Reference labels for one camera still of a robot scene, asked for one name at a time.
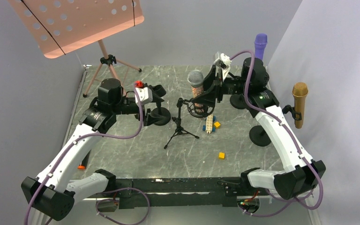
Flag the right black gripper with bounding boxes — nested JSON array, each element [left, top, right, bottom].
[[192, 65, 250, 107]]

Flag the black round-base desk mic stand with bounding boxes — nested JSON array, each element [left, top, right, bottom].
[[148, 84, 171, 126]]

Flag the rhinestone silver microphone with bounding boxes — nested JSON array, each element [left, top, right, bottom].
[[187, 70, 204, 98]]

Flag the black tripod mic stand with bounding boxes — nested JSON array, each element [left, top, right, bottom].
[[164, 97, 215, 150]]

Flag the black microphone with orange end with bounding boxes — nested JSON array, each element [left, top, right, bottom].
[[77, 150, 91, 170]]

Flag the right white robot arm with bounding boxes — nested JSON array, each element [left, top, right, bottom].
[[187, 58, 326, 201]]

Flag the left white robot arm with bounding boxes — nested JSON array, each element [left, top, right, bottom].
[[21, 78, 166, 221]]

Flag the purple mic black stand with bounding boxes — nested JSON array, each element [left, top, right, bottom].
[[230, 94, 250, 110]]

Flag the purple microphone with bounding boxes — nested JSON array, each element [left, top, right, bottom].
[[254, 33, 268, 61]]

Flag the gold microphone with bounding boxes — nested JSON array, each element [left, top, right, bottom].
[[292, 82, 308, 129]]

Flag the pink perforated music stand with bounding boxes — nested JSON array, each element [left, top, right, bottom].
[[7, 0, 145, 99]]

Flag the toy brick car blue wheels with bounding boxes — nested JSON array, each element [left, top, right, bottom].
[[202, 114, 216, 134]]

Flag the yellow cube on table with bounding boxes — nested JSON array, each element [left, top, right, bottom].
[[218, 152, 225, 159]]

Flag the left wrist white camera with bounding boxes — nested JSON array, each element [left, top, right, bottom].
[[134, 81, 153, 105]]

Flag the wrist white camera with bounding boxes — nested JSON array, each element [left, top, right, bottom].
[[213, 52, 232, 80], [134, 81, 153, 105]]

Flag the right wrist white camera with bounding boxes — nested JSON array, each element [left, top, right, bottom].
[[213, 52, 232, 80]]

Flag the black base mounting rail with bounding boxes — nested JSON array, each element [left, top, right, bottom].
[[87, 177, 270, 209]]

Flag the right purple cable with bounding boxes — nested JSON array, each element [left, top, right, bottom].
[[228, 49, 324, 218]]

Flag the purple cable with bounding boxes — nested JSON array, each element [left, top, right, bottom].
[[228, 49, 324, 218], [23, 88, 151, 225]]

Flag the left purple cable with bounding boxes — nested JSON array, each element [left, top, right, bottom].
[[23, 88, 151, 225]]

